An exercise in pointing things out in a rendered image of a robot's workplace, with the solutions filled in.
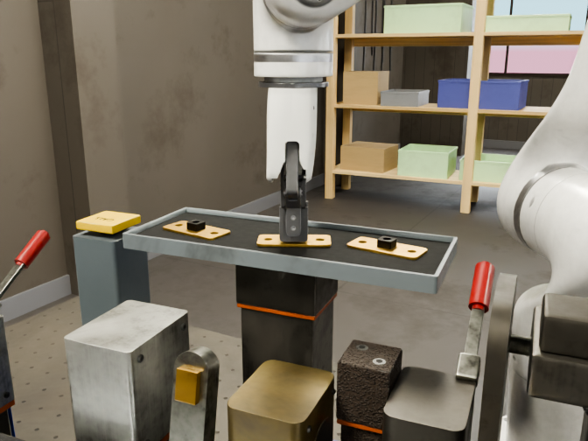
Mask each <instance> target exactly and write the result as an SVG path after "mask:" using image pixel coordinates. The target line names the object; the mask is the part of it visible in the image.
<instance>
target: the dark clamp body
mask: <svg viewBox="0 0 588 441"><path fill-rule="evenodd" d="M475 387H476V383H475V382H473V381H465V380H460V379H457V378H456V375H455V374H449V373H445V372H440V371H436V370H431V369H427V368H422V367H404V368H403V369H402V371H401V373H400V374H399V376H398V379H397V381H396V383H395V386H394V387H393V389H392V391H391V393H390V396H389V398H388V400H387V402H386V404H385V406H384V409H383V423H382V441H471V434H472V424H473V406H474V397H475Z"/></svg>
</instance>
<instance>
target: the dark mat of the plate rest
mask: <svg viewBox="0 0 588 441"><path fill-rule="evenodd" d="M193 220H200V221H205V222H206V225H207V226H210V227H215V228H222V229H226V230H230V234H228V235H226V236H223V237H221V238H218V239H215V240H212V241H209V240H204V239H200V238H197V237H192V236H189V235H185V234H178V233H174V232H171V231H166V230H163V226H166V225H170V224H172V223H175V222H178V221H193ZM136 235H147V236H153V237H160V238H166V239H173V240H180V241H186V242H197V243H205V244H211V245H217V246H224V247H230V248H237V249H249V250H255V251H262V252H269V253H275V254H282V255H288V256H301V257H307V258H313V259H320V260H327V261H333V262H340V263H351V264H359V265H365V266H371V267H378V268H384V269H391V270H403V271H409V272H416V273H423V274H429V275H435V273H436V271H437V269H438V267H439V265H440V263H441V262H442V260H443V258H444V256H445V254H446V252H447V250H448V248H449V247H450V245H451V242H446V241H431V240H424V239H416V238H408V237H401V236H393V235H385V234H370V233H362V232H354V231H347V230H339V229H331V228H324V227H309V226H308V235H330V236H331V247H326V248H324V247H259V246H257V240H258V237H259V235H279V223H278V222H271V221H263V220H249V219H241V218H233V217H226V216H218V215H210V214H203V213H183V214H181V215H179V216H177V217H174V218H172V219H170V220H167V221H165V222H162V223H160V224H158V225H156V226H154V227H150V228H148V229H146V230H144V231H142V232H140V233H137V234H136ZM382 236H388V237H394V238H396V243H401V244H406V245H411V246H416V247H421V248H426V249H427V253H426V254H424V255H422V256H421V257H420V258H418V259H417V260H409V259H404V258H400V257H395V256H391V255H383V254H378V253H373V252H368V251H364V250H359V249H355V248H349V247H348V246H347V244H348V243H349V242H351V241H353V240H355V239H357V238H359V237H368V238H373V239H379V238H380V237H382Z"/></svg>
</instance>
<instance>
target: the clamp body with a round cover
mask: <svg viewBox="0 0 588 441"><path fill-rule="evenodd" d="M335 392H336V389H335V388H334V374H333V373H331V372H329V371H326V370H322V369H318V368H314V367H306V366H302V365H298V364H293V363H289V362H284V361H280V360H267V361H265V362H264V363H263V364H262V365H261V366H260V367H259V368H258V369H257V370H256V371H255V372H254V373H253V374H252V375H251V376H250V377H249V378H248V379H247V380H246V381H245V382H244V383H243V384H242V386H241V387H240V388H239V389H238V390H237V391H236V392H235V393H234V394H233V395H232V396H231V397H230V398H229V400H228V401H227V424H228V441H333V405H334V395H335Z"/></svg>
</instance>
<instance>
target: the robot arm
mask: <svg viewBox="0 0 588 441"><path fill-rule="evenodd" d="M359 1H360V0H253V26H254V76H256V77H264V81H259V87H261V88H269V92H268V104H267V180H268V181H269V182H273V180H274V179H277V177H278V175H279V172H281V182H280V185H281V201H280V207H279V239H280V241H281V242H306V241H307V240H308V201H306V182H308V181H310V180H311V179H312V171H313V165H314V157H315V148H316V133H317V91H318V88H325V87H328V81H323V77H328V76H333V19H334V18H335V17H337V16H338V15H339V14H341V13H342V12H344V11H346V10H347V9H349V8H350V7H352V6H353V5H355V4H357V3H358V2H359ZM497 213H498V216H499V219H500V223H501V224H502V226H503V227H504V229H505V230H506V231H507V232H508V233H509V234H510V235H511V236H512V237H513V238H514V239H515V240H516V241H518V242H519V243H520V244H522V245H524V246H525V247H527V248H529V249H531V250H533V251H535V252H536V253H537V254H538V255H540V256H543V257H544V258H546V259H548V260H549V261H550V264H551V268H552V274H551V279H550V282H549V283H544V284H540V285H537V286H535V287H532V288H530V289H529V290H527V291H525V292H524V293H523V294H522V295H521V296H520V297H519V299H518V300H517V302H516V304H515V307H514V318H513V326H512V334H516V335H521V336H527V337H530V334H531V326H532V318H533V311H534V308H535V307H536V306H538V305H540V306H542V304H543V296H544V294H545V293H553V294H560V295H566V296H573V297H579V298H588V20H587V23H586V26H585V28H584V34H583V37H582V39H581V42H580V45H579V48H578V51H577V56H576V58H575V61H574V64H573V66H572V69H571V71H570V75H569V77H568V79H567V81H566V82H565V84H564V86H563V89H562V91H561V92H560V94H559V96H558V97H557V98H556V101H555V102H554V104H553V106H552V107H551V109H550V110H549V112H548V114H547V115H546V116H545V117H544V118H543V120H542V122H541V123H540V124H539V126H538V127H537V128H536V130H535V131H534V132H533V134H532V135H531V137H530V138H529V139H528V141H527V142H526V143H525V144H524V145H523V147H522V148H521V150H520V152H519V153H518V154H517V156H516V157H515V159H514V161H513V162H512V164H511V165H510V166H509V168H508V170H507V172H506V174H505V176H504V178H503V180H502V182H501V184H500V189H499V191H498V196H497ZM528 366H529V357H528V356H526V355H520V354H515V353H511V354H510V369H509V384H508V399H507V415H506V416H503V417H502V424H501V432H500V441H580V436H581V430H582V423H583V418H584V411H583V407H579V406H575V405H570V404H566V403H561V402H553V401H549V400H544V399H540V398H535V397H531V396H529V395H528V393H527V379H528Z"/></svg>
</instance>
